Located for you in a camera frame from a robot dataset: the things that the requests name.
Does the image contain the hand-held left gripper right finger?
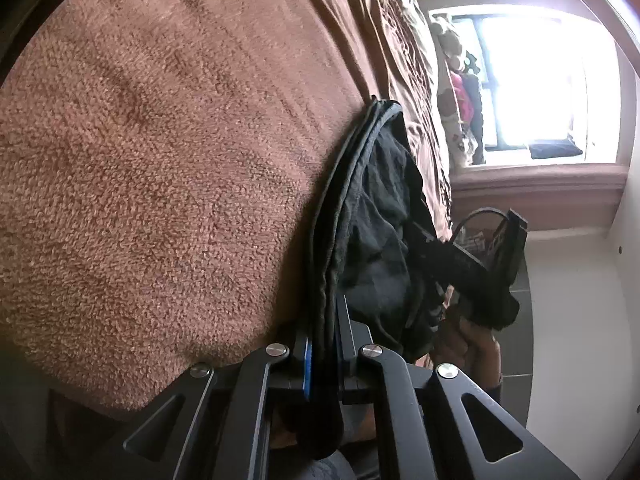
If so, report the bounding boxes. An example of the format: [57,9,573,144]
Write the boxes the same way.
[336,295,581,480]

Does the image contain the black framed window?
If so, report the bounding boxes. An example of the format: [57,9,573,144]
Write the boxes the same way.
[430,7,621,166]

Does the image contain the beige plush toy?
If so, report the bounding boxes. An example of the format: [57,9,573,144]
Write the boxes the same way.
[432,15,463,61]

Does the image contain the person's right hand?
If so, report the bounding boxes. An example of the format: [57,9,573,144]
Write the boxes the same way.
[432,290,503,386]

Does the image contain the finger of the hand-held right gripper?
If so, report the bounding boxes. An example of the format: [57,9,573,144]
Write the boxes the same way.
[412,225,488,293]

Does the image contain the black pants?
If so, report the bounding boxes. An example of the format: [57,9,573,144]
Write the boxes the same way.
[295,97,446,461]

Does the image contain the pink plush toy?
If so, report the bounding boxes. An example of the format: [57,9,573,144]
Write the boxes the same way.
[450,70,468,121]

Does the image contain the dark hanging garment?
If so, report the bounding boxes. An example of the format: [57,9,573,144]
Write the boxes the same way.
[530,140,583,161]

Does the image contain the brown blanket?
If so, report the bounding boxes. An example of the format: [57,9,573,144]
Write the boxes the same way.
[0,0,453,411]

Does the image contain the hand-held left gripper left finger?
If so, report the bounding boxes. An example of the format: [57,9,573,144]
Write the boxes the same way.
[122,327,313,480]

